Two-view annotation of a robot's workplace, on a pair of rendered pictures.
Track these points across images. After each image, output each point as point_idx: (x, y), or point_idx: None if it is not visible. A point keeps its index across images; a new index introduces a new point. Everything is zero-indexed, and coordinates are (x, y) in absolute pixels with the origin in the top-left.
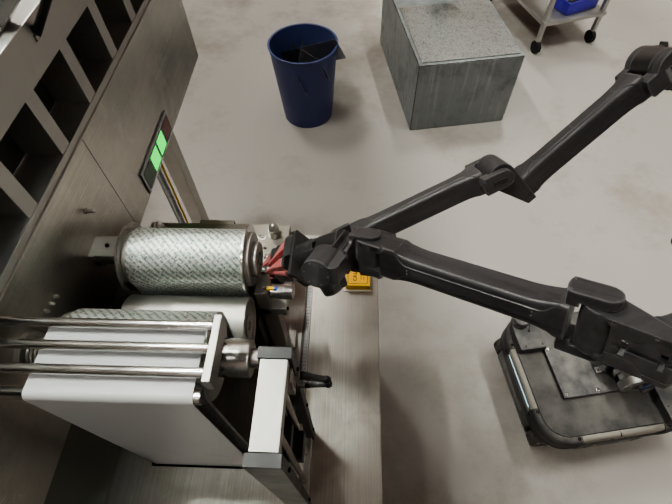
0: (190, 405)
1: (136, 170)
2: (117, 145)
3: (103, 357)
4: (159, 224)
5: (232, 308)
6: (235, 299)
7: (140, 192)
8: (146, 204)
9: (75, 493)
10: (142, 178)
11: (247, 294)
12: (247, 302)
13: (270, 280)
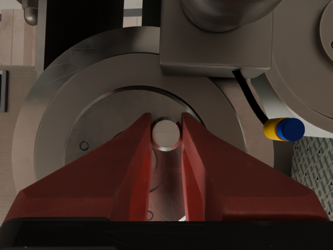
0: None
1: (6, 122)
2: (14, 182)
3: None
4: (32, 22)
5: (320, 136)
6: (278, 117)
7: (25, 93)
8: (27, 68)
9: None
10: (5, 104)
11: (249, 79)
12: (311, 124)
13: (168, 18)
